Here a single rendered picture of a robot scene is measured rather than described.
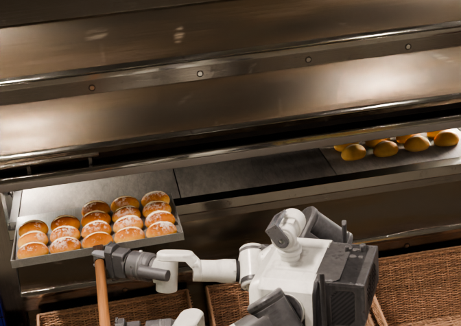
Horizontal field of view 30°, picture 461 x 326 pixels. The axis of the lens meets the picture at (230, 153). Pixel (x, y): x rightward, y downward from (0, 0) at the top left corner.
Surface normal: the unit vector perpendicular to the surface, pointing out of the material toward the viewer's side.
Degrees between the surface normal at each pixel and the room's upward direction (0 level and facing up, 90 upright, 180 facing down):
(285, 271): 0
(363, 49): 90
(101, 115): 70
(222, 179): 0
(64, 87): 90
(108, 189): 0
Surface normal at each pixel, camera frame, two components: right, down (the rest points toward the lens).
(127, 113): 0.12, 0.04
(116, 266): -0.41, 0.40
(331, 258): -0.09, -0.92
